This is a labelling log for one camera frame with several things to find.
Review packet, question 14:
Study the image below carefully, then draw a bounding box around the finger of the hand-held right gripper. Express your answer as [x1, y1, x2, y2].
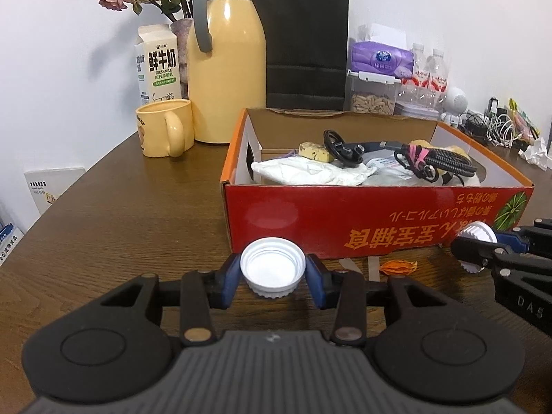
[451, 237, 552, 277]
[494, 219, 552, 259]

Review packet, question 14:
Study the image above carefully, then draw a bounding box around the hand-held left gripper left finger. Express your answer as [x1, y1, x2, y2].
[97, 254, 242, 346]

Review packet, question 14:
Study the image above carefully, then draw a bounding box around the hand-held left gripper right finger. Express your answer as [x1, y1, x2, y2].
[304, 254, 458, 346]

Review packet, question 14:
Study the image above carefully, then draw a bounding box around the white ribbed lid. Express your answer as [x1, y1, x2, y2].
[457, 221, 499, 274]

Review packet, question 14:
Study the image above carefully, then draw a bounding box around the large white bottle cap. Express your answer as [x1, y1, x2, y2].
[240, 237, 307, 299]

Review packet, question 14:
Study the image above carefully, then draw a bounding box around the red cardboard box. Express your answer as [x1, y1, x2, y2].
[220, 108, 535, 260]

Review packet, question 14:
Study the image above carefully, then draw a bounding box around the braided cable bundle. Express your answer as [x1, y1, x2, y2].
[364, 138, 479, 184]

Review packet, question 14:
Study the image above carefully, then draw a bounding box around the white plastic bag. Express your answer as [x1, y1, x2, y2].
[251, 156, 378, 187]

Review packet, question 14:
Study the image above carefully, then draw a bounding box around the wet wipes packet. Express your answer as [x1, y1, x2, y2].
[362, 155, 445, 187]

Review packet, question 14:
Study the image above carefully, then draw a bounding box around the yellow sponge block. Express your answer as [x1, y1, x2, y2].
[299, 141, 341, 164]

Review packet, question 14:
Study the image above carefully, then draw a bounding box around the black cable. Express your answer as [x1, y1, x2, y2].
[323, 129, 367, 169]

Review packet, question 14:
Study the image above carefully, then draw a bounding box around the crumpled white paper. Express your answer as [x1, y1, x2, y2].
[519, 137, 548, 170]

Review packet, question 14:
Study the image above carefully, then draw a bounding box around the colourful snack packet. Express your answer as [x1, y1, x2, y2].
[508, 98, 541, 143]

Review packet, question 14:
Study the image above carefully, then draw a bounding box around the white robot figurine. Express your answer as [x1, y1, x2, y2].
[440, 87, 469, 128]

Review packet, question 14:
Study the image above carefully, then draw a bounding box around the small printed tin box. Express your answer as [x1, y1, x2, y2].
[396, 99, 445, 120]

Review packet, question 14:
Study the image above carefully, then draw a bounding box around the yellow mug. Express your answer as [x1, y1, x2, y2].
[135, 99, 193, 158]

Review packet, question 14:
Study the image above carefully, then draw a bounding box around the clear water bottle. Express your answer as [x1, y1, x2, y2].
[427, 49, 449, 100]
[410, 43, 431, 96]

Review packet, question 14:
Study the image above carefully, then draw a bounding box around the clear seed container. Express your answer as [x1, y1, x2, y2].
[346, 69, 402, 116]

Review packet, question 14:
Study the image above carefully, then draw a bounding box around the white flat carton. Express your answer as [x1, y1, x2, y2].
[23, 167, 86, 216]

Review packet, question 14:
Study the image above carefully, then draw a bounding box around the yellow thermos jug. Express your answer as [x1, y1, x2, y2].
[186, 0, 267, 145]

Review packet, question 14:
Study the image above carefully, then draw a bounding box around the purple tissue pack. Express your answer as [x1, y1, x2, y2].
[348, 23, 415, 79]

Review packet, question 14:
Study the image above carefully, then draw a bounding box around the white milk carton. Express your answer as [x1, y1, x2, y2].
[135, 23, 179, 106]

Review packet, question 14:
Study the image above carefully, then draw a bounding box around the blue and white booklet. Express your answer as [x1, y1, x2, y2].
[0, 200, 24, 268]

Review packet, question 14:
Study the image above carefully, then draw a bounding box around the grey vase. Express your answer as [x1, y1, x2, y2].
[170, 18, 193, 100]

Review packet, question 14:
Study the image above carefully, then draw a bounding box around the black paper bag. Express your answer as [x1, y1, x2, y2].
[248, 0, 350, 113]

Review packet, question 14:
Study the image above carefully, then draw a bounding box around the tangle of charger cables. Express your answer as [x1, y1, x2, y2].
[459, 112, 524, 147]

